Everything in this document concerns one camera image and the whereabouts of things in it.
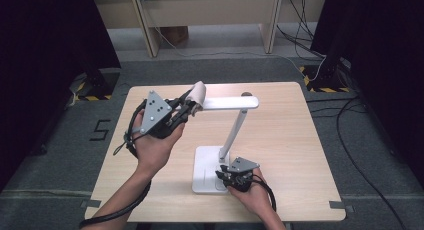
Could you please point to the black stand base striped tape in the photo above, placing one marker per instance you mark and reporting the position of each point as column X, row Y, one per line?
column 100, row 85
column 325, row 80

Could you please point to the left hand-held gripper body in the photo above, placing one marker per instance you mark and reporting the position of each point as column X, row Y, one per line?
column 155, row 113

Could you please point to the brown cardboard box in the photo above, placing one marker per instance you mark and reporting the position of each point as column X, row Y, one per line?
column 175, row 35

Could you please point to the grey tape piece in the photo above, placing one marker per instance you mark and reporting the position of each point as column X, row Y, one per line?
column 90, row 203
column 340, row 205

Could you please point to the white desk lamp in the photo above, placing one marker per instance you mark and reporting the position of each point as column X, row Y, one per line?
column 230, row 103

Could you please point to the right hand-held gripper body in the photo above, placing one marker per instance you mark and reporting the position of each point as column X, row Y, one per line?
column 242, row 165

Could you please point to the person's left hand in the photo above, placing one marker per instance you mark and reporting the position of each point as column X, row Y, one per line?
column 153, row 153

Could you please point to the person's right hand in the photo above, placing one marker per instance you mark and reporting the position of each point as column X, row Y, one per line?
column 255, row 198

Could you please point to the beige desk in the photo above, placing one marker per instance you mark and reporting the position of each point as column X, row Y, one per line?
column 206, row 10

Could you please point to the black curtain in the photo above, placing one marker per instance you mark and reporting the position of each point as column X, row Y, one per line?
column 383, row 56
column 46, row 56

